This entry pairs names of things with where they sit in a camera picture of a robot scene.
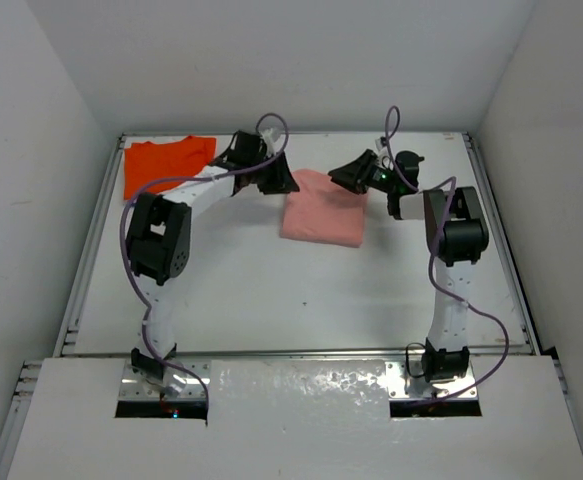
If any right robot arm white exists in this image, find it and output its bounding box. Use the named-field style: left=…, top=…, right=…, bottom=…
left=328, top=149, right=489, bottom=383

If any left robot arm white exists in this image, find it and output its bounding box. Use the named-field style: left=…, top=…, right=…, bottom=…
left=120, top=128, right=299, bottom=379

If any folded orange t-shirt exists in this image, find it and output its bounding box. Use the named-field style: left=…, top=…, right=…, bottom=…
left=123, top=136, right=217, bottom=201

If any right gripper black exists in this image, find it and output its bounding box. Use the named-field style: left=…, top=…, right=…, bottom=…
left=329, top=150, right=398, bottom=196

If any pink t-shirt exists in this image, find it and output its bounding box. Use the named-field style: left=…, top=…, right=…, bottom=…
left=280, top=169, right=368, bottom=248

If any aluminium table frame rail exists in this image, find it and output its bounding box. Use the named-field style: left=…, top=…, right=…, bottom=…
left=0, top=133, right=556, bottom=479

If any white foam front panel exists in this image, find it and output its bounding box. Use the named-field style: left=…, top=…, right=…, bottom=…
left=9, top=357, right=583, bottom=479

